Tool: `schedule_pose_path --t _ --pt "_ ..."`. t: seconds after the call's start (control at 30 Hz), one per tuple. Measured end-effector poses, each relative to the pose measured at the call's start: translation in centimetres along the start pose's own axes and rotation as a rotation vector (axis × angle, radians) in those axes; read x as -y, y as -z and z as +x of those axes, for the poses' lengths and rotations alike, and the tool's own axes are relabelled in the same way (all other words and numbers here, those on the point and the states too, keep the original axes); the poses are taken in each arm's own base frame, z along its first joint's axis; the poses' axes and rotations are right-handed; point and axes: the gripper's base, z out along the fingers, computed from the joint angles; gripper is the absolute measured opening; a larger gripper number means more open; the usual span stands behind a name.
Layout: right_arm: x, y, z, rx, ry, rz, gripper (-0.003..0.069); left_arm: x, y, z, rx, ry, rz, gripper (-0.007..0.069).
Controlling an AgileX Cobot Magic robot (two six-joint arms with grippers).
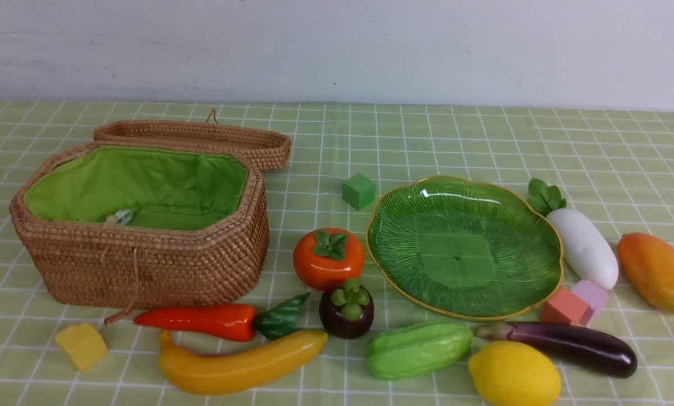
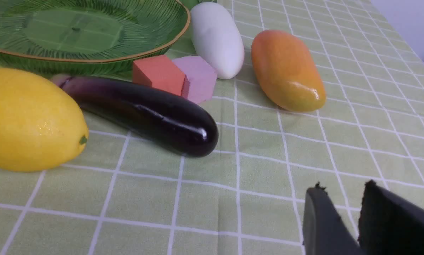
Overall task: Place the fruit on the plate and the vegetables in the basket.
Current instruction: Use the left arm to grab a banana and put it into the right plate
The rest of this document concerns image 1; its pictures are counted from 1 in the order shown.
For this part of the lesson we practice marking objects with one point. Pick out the green foam cube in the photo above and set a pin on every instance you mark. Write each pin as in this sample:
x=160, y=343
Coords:
x=358, y=191

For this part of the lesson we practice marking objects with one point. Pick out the orange persimmon with green calyx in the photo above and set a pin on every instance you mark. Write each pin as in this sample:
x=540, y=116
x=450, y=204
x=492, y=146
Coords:
x=326, y=257

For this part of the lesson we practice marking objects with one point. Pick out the green leaf-shaped glass plate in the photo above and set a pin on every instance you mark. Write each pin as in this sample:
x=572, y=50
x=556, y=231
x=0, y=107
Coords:
x=474, y=251

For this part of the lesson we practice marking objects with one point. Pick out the green checkered tablecloth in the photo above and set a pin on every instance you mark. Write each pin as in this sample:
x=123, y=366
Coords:
x=616, y=167

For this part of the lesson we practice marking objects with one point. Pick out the purple eggplant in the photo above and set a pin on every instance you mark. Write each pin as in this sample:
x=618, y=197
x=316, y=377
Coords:
x=588, y=348

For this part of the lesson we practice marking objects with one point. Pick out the orange yellow mango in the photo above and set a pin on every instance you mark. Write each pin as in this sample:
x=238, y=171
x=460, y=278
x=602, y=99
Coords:
x=649, y=265

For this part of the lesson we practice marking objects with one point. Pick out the green fabric basket liner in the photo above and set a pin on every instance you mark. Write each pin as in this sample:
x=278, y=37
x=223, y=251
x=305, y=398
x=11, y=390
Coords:
x=164, y=189

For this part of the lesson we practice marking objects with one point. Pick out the red chili pepper green stem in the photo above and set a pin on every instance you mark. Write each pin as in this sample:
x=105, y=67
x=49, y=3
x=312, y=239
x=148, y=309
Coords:
x=237, y=322

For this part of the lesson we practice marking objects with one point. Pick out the yellow foam block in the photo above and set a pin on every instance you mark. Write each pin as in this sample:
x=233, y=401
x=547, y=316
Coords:
x=83, y=344

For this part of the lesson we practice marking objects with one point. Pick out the dark purple mangosteen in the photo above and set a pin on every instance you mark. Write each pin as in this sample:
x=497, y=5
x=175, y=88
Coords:
x=348, y=310

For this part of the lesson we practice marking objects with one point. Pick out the yellow lemon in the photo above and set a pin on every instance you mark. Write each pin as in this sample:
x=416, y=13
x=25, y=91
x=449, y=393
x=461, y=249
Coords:
x=513, y=373

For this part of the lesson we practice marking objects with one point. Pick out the woven rattan basket lid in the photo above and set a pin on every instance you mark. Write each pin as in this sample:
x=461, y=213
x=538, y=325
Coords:
x=264, y=149

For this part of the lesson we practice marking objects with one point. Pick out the pink foam cube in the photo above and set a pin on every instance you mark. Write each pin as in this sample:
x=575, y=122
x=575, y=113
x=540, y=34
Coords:
x=594, y=296

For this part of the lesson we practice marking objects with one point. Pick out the red-orange foam cube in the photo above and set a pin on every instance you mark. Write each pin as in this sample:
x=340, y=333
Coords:
x=567, y=308

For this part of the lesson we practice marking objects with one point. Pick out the woven rattan basket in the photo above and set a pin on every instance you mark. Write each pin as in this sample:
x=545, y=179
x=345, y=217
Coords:
x=116, y=265

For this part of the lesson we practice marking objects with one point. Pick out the yellow banana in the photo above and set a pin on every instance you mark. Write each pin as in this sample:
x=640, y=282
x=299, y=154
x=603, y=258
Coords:
x=212, y=375

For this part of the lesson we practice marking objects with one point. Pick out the white radish with leaves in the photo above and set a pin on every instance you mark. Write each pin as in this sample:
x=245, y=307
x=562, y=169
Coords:
x=586, y=250

